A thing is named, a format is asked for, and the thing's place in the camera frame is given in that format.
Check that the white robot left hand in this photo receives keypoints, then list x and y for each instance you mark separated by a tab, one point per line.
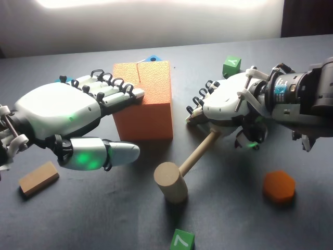
57	109

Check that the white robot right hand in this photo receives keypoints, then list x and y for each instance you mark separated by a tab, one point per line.
223	101

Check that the large orange foam cube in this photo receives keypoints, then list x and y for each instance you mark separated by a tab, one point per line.
151	119

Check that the wooden mallet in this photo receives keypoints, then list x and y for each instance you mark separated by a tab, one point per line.
170	182

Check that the small green Y block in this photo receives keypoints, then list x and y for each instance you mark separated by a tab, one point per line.
231	67

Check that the plain wooden rectangular block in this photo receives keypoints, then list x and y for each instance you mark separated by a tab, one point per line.
37	178

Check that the orange hexagon block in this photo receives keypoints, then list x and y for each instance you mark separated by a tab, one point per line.
278	185

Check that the small green 7 block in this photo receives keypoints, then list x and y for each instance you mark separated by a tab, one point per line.
182	240

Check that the light blue flat piece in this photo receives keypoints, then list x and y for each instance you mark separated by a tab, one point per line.
69	80

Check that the grey table cloth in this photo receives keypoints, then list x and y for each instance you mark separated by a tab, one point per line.
234	169

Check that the dark curtain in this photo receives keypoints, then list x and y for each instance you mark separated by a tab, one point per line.
307	18

